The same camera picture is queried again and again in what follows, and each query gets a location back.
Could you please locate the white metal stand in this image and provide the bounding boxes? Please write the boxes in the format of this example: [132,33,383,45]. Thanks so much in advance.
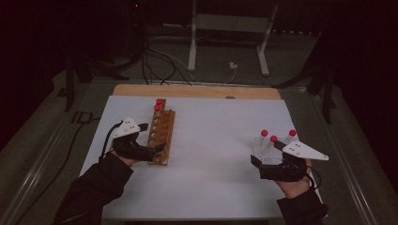
[187,0,280,78]

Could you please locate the black strap loop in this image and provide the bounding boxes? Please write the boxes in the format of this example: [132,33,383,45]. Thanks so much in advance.
[70,111,95,125]

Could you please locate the left hand-held gripper cable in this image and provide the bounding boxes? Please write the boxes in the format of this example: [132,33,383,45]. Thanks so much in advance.
[98,121,123,163]

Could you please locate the black floor cable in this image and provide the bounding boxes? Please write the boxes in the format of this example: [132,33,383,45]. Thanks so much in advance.
[15,115,101,225]

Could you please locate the hand-held gripper cable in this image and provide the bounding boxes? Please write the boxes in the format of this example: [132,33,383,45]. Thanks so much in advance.
[98,121,123,163]
[306,172,323,190]

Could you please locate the white table mat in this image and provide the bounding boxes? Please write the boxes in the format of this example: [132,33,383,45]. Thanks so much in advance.
[79,95,323,219]

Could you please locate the black stand legs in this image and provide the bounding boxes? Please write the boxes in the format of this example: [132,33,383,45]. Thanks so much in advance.
[57,52,130,113]
[271,31,338,125]

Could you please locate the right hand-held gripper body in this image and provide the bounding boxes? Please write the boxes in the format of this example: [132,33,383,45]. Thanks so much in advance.
[258,140,329,183]

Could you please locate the person's left hand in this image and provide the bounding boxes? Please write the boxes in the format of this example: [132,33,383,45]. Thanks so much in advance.
[112,149,139,168]

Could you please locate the clear plastic tube rack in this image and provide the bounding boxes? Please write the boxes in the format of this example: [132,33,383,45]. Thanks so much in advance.
[252,134,299,167]

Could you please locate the person's right hand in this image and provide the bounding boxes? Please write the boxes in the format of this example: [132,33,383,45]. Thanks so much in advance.
[275,159,314,200]

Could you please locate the white plug with cable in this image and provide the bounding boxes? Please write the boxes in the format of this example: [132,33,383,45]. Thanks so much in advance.
[223,61,239,84]

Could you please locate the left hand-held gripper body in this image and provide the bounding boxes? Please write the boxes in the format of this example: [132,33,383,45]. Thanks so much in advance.
[112,116,158,162]

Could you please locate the black cable bundle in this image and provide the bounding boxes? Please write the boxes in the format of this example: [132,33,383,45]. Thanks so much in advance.
[125,0,192,87]

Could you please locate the right hand-held gripper cable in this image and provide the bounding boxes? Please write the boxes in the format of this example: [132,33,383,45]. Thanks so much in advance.
[306,172,323,190]

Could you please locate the wooden test tube rack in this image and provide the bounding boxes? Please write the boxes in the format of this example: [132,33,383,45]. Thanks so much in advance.
[145,97,176,167]

